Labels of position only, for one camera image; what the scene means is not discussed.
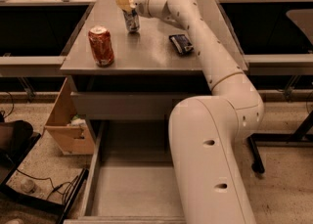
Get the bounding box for open grey middle drawer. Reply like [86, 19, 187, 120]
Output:
[64, 120, 185, 224]

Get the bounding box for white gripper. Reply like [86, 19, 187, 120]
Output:
[115, 0, 170, 19]

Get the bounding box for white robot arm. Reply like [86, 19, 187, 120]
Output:
[115, 0, 264, 224]

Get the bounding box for silver redbull can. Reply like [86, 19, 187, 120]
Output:
[123, 10, 140, 33]

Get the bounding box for orange soda can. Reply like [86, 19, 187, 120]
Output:
[88, 25, 114, 67]

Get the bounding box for dark bag on left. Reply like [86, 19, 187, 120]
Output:
[0, 120, 33, 161]

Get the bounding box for brown cardboard box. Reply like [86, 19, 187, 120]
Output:
[45, 79, 95, 155]

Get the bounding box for dark blue snack packet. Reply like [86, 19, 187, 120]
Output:
[169, 34, 194, 55]

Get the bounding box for black tray frame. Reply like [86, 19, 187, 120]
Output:
[0, 133, 89, 224]

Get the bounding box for grey drawer cabinet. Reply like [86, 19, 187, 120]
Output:
[60, 0, 249, 224]

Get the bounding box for closed grey top drawer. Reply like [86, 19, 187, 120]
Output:
[70, 92, 192, 120]

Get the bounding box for black metal frame leg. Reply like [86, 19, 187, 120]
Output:
[247, 137, 265, 174]

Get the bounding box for black floor cable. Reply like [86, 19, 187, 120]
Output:
[16, 168, 81, 204]

